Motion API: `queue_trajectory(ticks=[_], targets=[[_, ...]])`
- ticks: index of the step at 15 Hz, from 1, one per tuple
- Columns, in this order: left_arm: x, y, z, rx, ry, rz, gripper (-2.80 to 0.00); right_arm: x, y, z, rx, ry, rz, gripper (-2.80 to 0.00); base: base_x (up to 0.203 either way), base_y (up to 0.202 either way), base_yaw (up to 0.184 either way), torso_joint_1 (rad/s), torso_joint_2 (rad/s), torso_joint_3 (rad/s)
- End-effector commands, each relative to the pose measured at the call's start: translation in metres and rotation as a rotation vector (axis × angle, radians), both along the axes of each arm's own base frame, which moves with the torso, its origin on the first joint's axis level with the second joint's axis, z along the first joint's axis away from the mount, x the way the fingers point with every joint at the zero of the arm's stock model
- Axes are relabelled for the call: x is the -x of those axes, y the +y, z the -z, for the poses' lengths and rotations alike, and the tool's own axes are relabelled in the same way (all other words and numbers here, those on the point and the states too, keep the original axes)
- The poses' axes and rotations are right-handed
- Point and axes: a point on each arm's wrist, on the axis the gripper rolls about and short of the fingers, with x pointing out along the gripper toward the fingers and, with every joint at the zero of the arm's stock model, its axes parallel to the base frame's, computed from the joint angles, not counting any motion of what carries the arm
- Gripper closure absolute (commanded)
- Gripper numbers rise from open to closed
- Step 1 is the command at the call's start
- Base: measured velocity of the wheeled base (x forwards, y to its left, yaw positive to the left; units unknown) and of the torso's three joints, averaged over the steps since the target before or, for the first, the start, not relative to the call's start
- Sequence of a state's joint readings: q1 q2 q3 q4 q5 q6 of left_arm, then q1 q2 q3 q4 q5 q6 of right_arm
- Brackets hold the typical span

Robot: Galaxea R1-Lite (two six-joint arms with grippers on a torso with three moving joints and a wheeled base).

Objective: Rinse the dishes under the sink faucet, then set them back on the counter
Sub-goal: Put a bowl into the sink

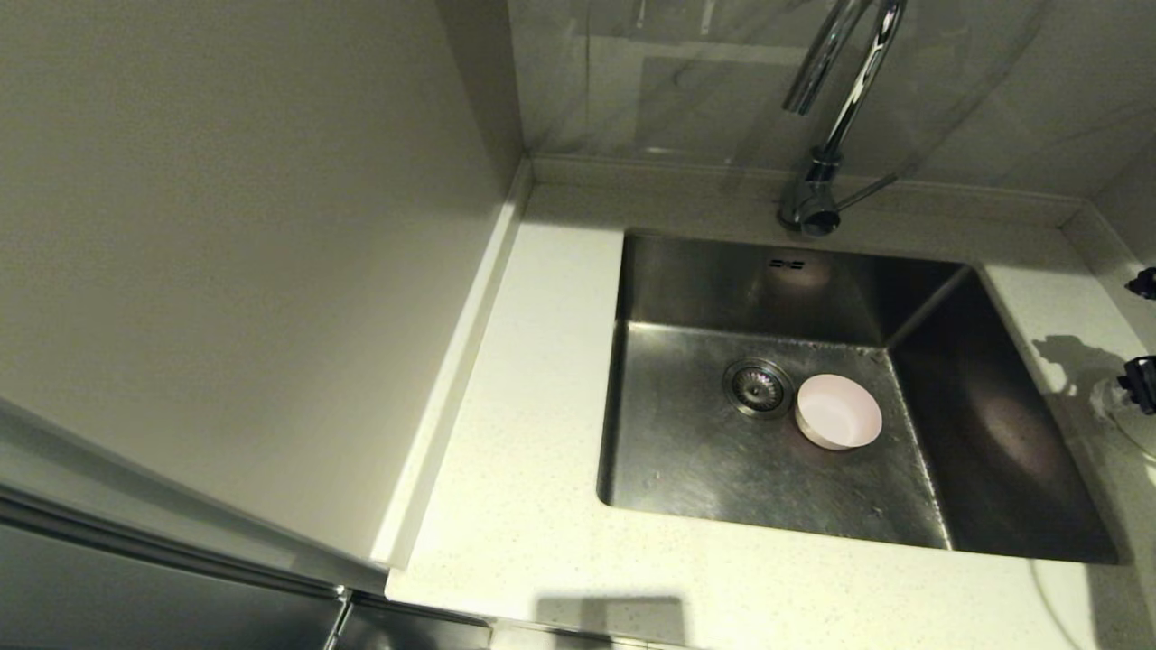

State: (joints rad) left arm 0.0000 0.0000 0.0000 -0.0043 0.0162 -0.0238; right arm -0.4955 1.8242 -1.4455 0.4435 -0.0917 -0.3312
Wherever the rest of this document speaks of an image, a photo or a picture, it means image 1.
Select pink plastic bowl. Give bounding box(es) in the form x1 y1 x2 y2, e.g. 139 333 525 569
795 373 884 451

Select stainless steel sink basin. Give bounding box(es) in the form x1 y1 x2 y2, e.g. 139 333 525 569
596 228 1123 567

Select chrome gooseneck faucet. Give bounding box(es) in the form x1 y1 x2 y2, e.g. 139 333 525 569
778 0 908 239

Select round metal drain strainer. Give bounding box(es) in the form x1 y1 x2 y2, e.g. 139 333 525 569
722 357 796 420

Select beige tall cabinet panel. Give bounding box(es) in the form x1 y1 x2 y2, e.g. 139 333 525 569
0 0 536 572

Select grey metal appliance door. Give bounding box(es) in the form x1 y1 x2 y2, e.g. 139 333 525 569
0 397 494 650

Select chrome appliance door handle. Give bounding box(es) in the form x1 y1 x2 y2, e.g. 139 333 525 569
322 584 356 650

